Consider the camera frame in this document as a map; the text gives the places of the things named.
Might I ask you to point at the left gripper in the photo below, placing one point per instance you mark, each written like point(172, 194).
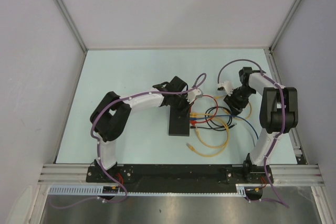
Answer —
point(186, 107)

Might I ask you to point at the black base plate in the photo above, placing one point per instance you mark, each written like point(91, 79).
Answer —
point(177, 177)

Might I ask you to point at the aluminium frame rail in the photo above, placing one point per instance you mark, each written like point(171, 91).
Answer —
point(280, 175)

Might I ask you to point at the slotted cable duct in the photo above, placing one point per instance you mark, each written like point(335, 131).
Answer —
point(109, 190)

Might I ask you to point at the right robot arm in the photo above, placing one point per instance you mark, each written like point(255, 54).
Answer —
point(278, 115)

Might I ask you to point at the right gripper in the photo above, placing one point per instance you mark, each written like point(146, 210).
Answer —
point(237, 107)

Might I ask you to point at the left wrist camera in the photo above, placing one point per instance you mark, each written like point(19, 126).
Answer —
point(195, 94)

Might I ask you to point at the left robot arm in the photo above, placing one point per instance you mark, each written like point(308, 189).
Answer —
point(111, 115)

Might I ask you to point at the black network switch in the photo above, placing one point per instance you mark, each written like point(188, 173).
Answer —
point(179, 126)

